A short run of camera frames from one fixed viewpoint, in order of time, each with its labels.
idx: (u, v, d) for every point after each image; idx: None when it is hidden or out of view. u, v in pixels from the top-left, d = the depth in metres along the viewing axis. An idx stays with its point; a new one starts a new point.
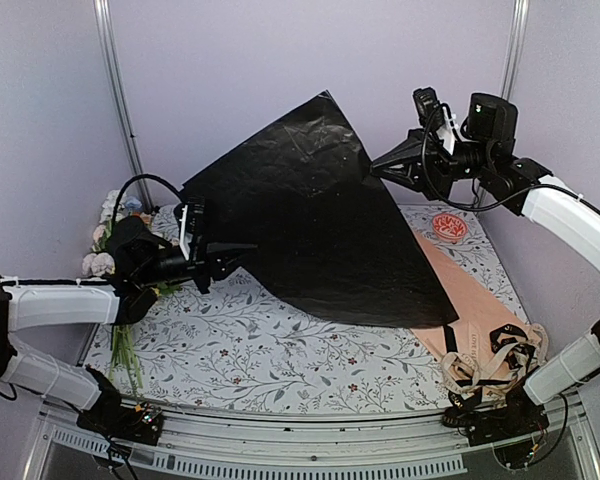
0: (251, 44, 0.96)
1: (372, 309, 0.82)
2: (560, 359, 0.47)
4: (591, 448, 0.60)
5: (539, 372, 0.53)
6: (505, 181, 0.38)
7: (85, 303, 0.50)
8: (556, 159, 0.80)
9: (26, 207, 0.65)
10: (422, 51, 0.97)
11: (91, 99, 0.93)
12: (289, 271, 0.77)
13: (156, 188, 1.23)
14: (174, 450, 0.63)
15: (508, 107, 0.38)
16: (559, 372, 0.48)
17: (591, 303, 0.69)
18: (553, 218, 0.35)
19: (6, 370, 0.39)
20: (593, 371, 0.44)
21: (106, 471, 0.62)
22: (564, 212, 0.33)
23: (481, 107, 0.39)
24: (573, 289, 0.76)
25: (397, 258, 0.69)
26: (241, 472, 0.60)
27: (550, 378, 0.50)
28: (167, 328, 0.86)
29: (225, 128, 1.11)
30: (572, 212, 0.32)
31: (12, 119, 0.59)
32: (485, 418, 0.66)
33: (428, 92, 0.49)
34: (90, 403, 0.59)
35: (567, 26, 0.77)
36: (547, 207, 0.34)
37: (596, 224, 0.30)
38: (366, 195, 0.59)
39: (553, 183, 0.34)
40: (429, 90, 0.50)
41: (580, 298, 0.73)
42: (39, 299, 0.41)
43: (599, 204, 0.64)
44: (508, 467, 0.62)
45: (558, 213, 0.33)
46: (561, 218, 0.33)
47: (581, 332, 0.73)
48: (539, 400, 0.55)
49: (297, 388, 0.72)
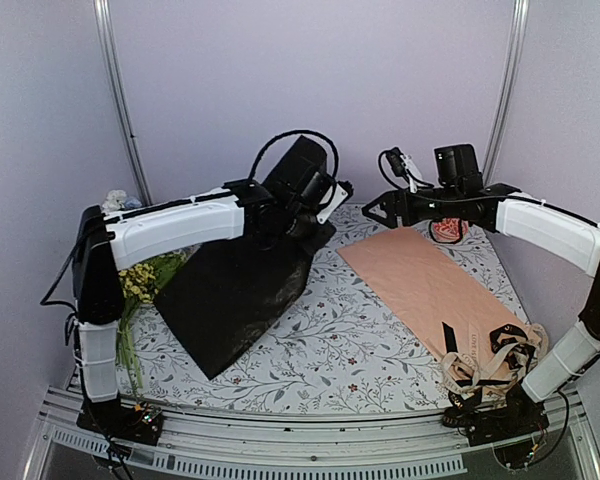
0: (252, 45, 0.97)
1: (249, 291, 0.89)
2: (554, 350, 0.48)
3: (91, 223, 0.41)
4: (591, 448, 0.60)
5: (535, 371, 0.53)
6: (477, 205, 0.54)
7: (201, 223, 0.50)
8: (558, 159, 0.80)
9: (26, 207, 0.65)
10: (422, 50, 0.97)
11: (91, 100, 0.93)
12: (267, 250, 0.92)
13: (155, 188, 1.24)
14: (175, 450, 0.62)
15: (457, 151, 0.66)
16: (554, 364, 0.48)
17: (572, 291, 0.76)
18: (526, 227, 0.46)
19: (98, 325, 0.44)
20: (588, 360, 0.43)
21: (106, 471, 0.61)
22: (533, 217, 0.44)
23: (442, 155, 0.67)
24: (560, 280, 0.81)
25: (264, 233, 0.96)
26: (241, 472, 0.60)
27: (545, 371, 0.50)
28: (167, 328, 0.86)
29: (224, 130, 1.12)
30: (538, 215, 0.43)
31: (11, 120, 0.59)
32: (485, 418, 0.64)
33: (394, 151, 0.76)
34: (98, 399, 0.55)
35: (568, 25, 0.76)
36: (518, 216, 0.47)
37: (558, 220, 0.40)
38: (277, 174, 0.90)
39: (518, 200, 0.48)
40: (393, 150, 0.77)
41: (565, 292, 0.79)
42: (147, 231, 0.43)
43: (598, 205, 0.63)
44: (508, 467, 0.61)
45: (525, 220, 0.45)
46: (530, 223, 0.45)
47: (566, 324, 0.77)
48: (537, 397, 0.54)
49: (297, 388, 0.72)
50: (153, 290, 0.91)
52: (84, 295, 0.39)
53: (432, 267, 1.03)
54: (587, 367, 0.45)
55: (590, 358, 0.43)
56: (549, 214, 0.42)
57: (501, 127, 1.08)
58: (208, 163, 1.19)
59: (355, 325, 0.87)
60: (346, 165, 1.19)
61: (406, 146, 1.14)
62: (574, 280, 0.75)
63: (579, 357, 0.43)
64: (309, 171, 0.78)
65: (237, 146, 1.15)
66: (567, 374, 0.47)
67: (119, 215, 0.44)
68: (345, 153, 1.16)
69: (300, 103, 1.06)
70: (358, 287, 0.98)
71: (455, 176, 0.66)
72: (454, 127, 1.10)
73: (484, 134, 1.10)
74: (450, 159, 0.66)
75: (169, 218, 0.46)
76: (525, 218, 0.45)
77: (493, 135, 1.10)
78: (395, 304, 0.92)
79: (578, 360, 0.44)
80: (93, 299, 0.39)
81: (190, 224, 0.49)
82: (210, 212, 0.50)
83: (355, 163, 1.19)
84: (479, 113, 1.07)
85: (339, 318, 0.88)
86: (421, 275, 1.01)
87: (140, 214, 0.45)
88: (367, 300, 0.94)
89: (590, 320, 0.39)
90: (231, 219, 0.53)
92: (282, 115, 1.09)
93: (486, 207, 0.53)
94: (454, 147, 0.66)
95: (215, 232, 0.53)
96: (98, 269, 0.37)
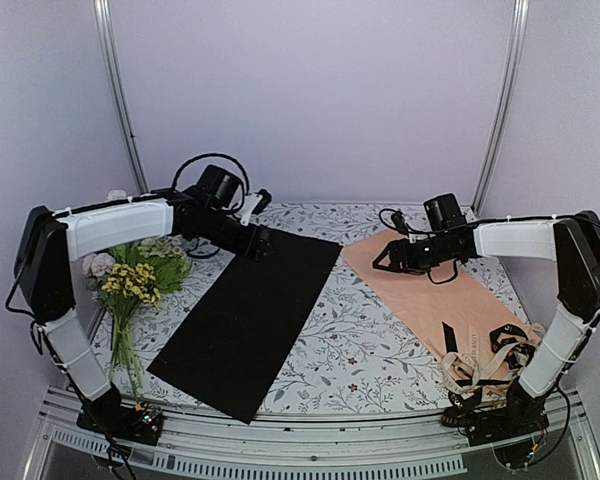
0: (252, 46, 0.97)
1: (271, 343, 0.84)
2: (544, 341, 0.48)
3: (43, 216, 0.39)
4: (591, 448, 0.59)
5: (531, 364, 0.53)
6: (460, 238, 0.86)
7: (139, 219, 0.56)
8: (558, 159, 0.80)
9: (27, 206, 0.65)
10: (422, 51, 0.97)
11: (92, 100, 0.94)
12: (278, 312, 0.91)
13: (155, 188, 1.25)
14: (175, 449, 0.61)
15: (442, 200, 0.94)
16: (548, 356, 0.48)
17: None
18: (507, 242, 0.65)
19: (61, 319, 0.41)
20: (579, 345, 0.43)
21: (106, 471, 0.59)
22: (506, 231, 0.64)
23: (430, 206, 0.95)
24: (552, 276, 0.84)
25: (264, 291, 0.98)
26: (241, 472, 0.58)
27: (540, 365, 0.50)
28: (166, 328, 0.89)
29: (224, 130, 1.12)
30: (501, 229, 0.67)
31: (11, 119, 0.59)
32: (485, 418, 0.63)
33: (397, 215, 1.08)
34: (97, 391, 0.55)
35: (567, 25, 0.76)
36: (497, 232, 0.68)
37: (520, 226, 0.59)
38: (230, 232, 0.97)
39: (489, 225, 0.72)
40: (397, 214, 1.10)
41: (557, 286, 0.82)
42: (95, 225, 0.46)
43: (599, 205, 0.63)
44: (508, 467, 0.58)
45: (495, 240, 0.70)
46: (508, 237, 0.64)
47: None
48: (536, 392, 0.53)
49: (297, 388, 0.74)
50: (153, 290, 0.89)
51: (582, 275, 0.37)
52: (39, 289, 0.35)
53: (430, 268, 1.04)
54: (579, 353, 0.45)
55: (579, 344, 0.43)
56: (513, 225, 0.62)
57: (501, 127, 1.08)
58: (207, 164, 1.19)
59: (354, 325, 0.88)
60: (345, 165, 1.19)
61: (406, 145, 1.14)
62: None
63: (568, 343, 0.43)
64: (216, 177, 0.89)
65: (237, 146, 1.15)
66: (561, 364, 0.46)
67: (68, 212, 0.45)
68: (345, 153, 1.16)
69: (300, 104, 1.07)
70: (358, 287, 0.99)
71: (442, 221, 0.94)
72: (454, 126, 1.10)
73: (484, 133, 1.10)
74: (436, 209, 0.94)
75: (114, 215, 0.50)
76: (495, 234, 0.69)
77: (493, 135, 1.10)
78: (396, 304, 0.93)
79: (568, 347, 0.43)
80: (46, 291, 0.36)
81: (131, 220, 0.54)
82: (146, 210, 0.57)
83: (355, 163, 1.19)
84: (479, 113, 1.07)
85: (339, 318, 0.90)
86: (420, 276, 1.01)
87: (85, 211, 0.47)
88: (367, 300, 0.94)
89: (570, 299, 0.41)
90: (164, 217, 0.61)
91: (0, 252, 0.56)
92: (283, 115, 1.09)
93: (466, 239, 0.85)
94: (436, 200, 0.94)
95: (147, 230, 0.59)
96: (53, 257, 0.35)
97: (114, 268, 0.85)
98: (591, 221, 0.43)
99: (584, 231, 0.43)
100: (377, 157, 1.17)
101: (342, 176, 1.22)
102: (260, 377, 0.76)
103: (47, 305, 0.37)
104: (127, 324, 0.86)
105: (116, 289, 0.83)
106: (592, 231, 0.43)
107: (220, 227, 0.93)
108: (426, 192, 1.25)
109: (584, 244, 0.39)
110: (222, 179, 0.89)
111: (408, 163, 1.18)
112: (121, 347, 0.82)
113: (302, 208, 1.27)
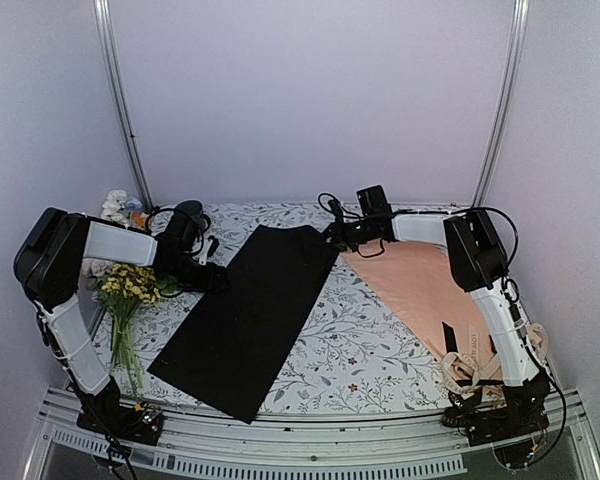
0: (252, 45, 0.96)
1: (272, 344, 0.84)
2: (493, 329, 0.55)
3: (58, 213, 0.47)
4: (591, 448, 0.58)
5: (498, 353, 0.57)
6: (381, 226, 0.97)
7: (120, 242, 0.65)
8: (559, 158, 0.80)
9: (28, 206, 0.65)
10: (420, 52, 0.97)
11: (91, 100, 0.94)
12: (278, 310, 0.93)
13: (155, 189, 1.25)
14: (175, 450, 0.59)
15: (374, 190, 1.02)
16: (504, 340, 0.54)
17: (563, 285, 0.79)
18: (408, 230, 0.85)
19: (69, 301, 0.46)
20: (510, 314, 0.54)
21: (106, 471, 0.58)
22: (411, 222, 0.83)
23: (361, 194, 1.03)
24: (551, 274, 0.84)
25: (262, 292, 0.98)
26: (241, 472, 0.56)
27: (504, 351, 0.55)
28: (166, 328, 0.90)
29: (224, 129, 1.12)
30: (411, 219, 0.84)
31: (12, 118, 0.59)
32: (485, 418, 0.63)
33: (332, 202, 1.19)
34: (96, 387, 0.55)
35: (567, 24, 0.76)
36: (403, 221, 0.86)
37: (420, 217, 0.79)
38: (210, 274, 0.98)
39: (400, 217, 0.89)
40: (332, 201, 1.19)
41: (555, 285, 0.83)
42: (97, 232, 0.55)
43: None
44: (508, 467, 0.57)
45: (408, 227, 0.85)
46: (410, 225, 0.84)
47: (559, 316, 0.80)
48: (519, 378, 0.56)
49: (297, 388, 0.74)
50: (152, 292, 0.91)
51: (469, 262, 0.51)
52: (55, 266, 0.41)
53: (421, 260, 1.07)
54: (516, 321, 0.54)
55: (508, 312, 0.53)
56: (415, 217, 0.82)
57: (500, 127, 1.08)
58: (206, 163, 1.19)
59: (355, 325, 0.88)
60: (345, 165, 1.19)
61: (406, 145, 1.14)
62: (573, 275, 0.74)
63: (498, 315, 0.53)
64: (183, 223, 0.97)
65: (236, 146, 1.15)
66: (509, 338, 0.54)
67: None
68: (345, 153, 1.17)
69: (299, 104, 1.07)
70: (358, 287, 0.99)
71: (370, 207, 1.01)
72: (454, 126, 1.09)
73: (484, 134, 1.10)
74: (367, 198, 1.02)
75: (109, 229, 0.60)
76: (406, 222, 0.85)
77: (493, 136, 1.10)
78: (395, 304, 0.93)
79: (504, 318, 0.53)
80: (58, 271, 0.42)
81: (115, 240, 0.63)
82: (124, 235, 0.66)
83: (354, 163, 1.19)
84: (478, 113, 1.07)
85: (339, 318, 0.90)
86: (366, 250, 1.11)
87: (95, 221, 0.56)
88: (367, 300, 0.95)
89: (460, 277, 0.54)
90: (129, 243, 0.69)
91: (0, 251, 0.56)
92: (282, 114, 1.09)
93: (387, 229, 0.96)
94: (367, 190, 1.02)
95: (121, 254, 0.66)
96: (71, 241, 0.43)
97: (114, 269, 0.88)
98: (477, 214, 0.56)
99: (472, 219, 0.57)
100: (377, 156, 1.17)
101: (341, 176, 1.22)
102: (261, 377, 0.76)
103: (55, 286, 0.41)
104: (127, 324, 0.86)
105: (116, 289, 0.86)
106: (476, 218, 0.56)
107: (183, 265, 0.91)
108: (425, 191, 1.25)
109: (468, 236, 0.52)
110: (187, 224, 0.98)
111: (408, 163, 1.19)
112: (122, 347, 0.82)
113: (302, 208, 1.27)
